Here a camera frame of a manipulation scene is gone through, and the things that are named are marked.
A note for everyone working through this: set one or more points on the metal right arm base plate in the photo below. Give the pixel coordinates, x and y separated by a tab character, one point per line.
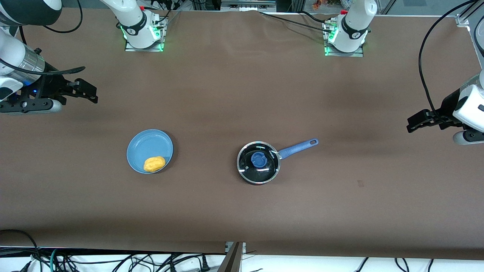
130	47

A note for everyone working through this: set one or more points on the aluminium frame post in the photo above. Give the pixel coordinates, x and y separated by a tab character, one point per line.
467	15

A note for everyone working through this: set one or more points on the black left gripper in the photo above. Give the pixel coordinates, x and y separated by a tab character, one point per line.
449	104

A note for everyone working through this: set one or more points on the brown table cover sheet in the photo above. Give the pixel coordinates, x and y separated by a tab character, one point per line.
242	211

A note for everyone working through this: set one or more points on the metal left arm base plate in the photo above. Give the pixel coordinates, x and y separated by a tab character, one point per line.
342	53

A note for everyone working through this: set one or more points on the aluminium frame rail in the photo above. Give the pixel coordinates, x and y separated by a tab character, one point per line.
247	4

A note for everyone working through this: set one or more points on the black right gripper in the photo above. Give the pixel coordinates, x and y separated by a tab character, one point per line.
53	86

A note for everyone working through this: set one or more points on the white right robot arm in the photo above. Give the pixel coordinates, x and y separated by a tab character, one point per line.
11	53

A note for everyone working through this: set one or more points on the yellow potato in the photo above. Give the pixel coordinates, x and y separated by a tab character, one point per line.
154	164

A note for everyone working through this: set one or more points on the glass lid with blue knob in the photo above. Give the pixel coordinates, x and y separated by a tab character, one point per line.
259	159

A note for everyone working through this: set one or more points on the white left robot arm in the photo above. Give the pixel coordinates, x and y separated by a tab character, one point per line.
353	26

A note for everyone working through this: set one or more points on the blue round plate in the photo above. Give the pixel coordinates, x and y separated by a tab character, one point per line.
145	147

